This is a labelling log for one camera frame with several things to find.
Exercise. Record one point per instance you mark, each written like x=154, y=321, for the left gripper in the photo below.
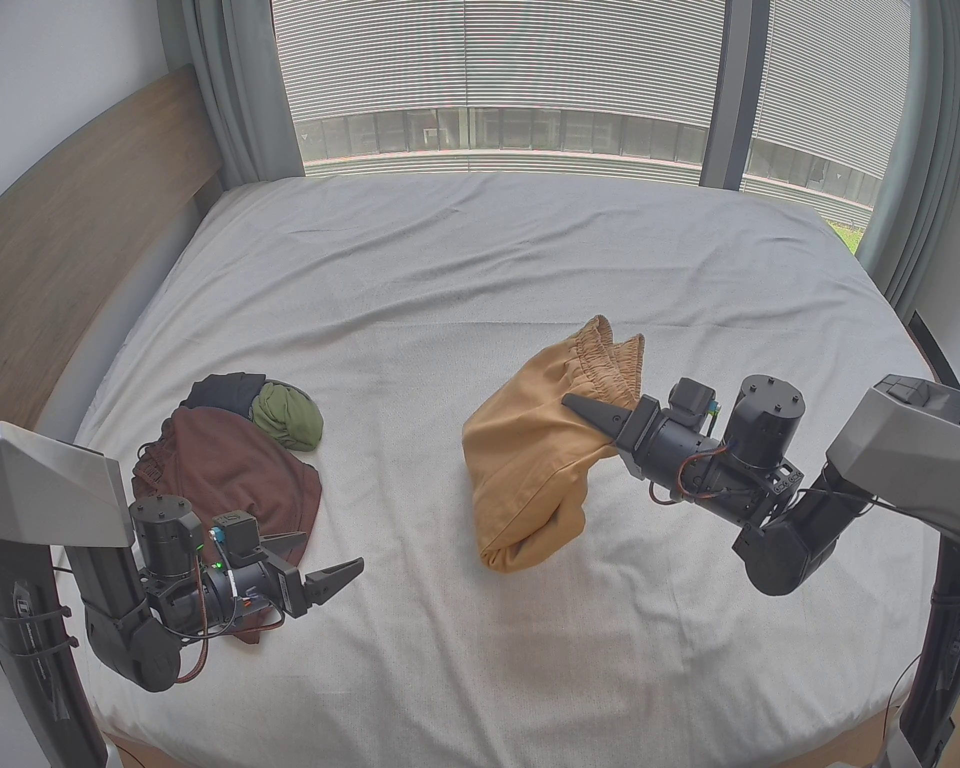
x=262, y=592

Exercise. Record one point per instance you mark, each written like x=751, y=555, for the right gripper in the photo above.
x=675, y=457

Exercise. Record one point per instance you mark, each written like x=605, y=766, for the tan shorts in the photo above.
x=517, y=465

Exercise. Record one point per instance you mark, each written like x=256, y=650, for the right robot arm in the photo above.
x=795, y=540

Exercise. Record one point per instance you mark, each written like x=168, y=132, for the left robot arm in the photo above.
x=127, y=637

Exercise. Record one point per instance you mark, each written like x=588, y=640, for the bed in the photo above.
x=450, y=262

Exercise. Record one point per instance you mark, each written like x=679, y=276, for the brown garment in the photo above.
x=240, y=480

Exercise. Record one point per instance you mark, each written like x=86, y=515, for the green garment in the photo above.
x=289, y=420

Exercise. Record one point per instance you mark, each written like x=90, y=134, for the black garment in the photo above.
x=221, y=388

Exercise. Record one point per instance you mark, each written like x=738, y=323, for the blue-green curtain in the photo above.
x=232, y=90
x=911, y=187

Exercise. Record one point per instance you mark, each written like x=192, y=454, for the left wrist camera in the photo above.
x=238, y=536

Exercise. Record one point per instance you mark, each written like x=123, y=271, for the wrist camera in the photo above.
x=238, y=536
x=690, y=397

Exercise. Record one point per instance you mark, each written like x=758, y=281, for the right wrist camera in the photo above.
x=690, y=397

